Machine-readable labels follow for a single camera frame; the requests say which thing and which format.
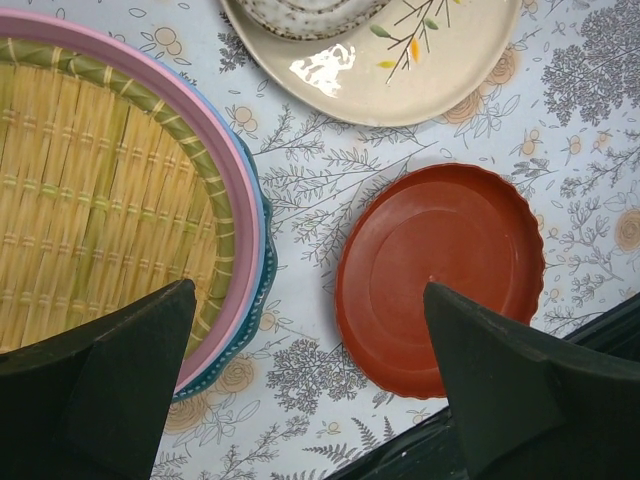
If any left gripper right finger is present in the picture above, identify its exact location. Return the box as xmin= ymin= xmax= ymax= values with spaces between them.
xmin=423 ymin=281 xmax=640 ymax=480

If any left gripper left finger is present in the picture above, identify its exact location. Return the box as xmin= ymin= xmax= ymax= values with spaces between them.
xmin=1 ymin=279 xmax=196 ymax=479

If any red-brown plastic plate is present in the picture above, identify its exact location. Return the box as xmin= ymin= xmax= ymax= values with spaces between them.
xmin=334 ymin=163 xmax=545 ymax=399

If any light blue plate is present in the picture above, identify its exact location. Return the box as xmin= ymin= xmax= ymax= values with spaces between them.
xmin=175 ymin=77 xmax=266 ymax=391

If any woven bamboo tray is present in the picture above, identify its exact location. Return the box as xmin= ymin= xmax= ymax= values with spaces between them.
xmin=1 ymin=37 xmax=235 ymax=352

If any dark teal scalloped plate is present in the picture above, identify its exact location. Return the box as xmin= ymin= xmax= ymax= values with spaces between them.
xmin=172 ymin=194 xmax=278 ymax=403

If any floral patterned table mat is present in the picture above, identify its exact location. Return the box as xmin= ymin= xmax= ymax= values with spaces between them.
xmin=104 ymin=0 xmax=640 ymax=480

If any pink plate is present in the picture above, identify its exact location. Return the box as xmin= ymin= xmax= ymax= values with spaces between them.
xmin=1 ymin=9 xmax=265 ymax=396

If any cream and green floral plate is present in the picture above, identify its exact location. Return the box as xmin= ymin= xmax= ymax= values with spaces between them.
xmin=222 ymin=1 xmax=520 ymax=127

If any speckled grey stoneware plate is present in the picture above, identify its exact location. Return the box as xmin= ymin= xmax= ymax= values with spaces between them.
xmin=236 ymin=0 xmax=390 ymax=41

